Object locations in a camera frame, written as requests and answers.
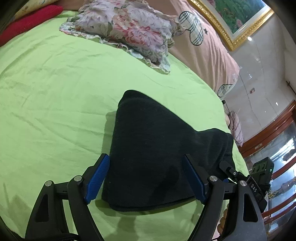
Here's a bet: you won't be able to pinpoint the red folded blanket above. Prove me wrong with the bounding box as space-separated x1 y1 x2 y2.
1 4 63 46

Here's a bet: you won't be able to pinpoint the floral ruffled pillow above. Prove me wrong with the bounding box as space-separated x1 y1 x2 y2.
59 1 185 74

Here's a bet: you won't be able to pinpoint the gold framed painting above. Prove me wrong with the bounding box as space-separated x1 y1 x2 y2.
189 0 274 51

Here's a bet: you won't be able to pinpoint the yellow cartoon quilt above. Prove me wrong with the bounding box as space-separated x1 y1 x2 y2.
13 0 58 21

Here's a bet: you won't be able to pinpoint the right hand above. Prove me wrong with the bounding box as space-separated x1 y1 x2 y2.
217 206 228 235

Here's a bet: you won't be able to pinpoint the black pants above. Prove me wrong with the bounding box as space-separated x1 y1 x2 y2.
102 90 234 211

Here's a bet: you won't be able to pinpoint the wooden glass cabinet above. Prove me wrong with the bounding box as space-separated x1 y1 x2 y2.
239 101 295 239

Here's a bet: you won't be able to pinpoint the right camera box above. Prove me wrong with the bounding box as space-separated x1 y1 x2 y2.
250 157 274 186

